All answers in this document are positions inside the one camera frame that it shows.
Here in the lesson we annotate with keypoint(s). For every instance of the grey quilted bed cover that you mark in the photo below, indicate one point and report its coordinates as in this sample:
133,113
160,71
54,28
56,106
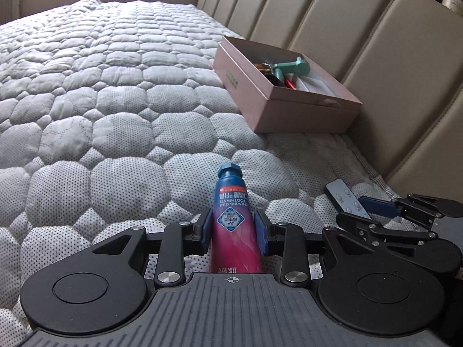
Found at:
108,115

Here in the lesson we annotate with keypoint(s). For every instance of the grey remote control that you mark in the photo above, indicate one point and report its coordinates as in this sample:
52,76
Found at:
347,198

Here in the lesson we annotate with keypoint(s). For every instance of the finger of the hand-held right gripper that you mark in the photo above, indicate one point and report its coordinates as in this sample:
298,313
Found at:
379,229
378,206

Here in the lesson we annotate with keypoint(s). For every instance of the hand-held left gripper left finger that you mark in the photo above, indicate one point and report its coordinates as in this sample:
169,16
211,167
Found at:
207,231

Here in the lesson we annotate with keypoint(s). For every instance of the blue and pink toothpaste tube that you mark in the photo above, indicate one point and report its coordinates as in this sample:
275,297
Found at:
235,227

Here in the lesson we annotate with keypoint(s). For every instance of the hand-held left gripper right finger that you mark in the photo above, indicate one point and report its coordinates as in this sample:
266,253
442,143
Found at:
262,231

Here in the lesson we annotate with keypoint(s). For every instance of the beige padded headboard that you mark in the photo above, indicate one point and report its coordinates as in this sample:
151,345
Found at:
361,25

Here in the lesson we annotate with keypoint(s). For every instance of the green plastic tool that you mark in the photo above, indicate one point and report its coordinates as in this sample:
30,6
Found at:
294,67

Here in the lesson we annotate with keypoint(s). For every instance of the pink cardboard box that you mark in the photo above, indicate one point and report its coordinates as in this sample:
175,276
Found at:
304,110

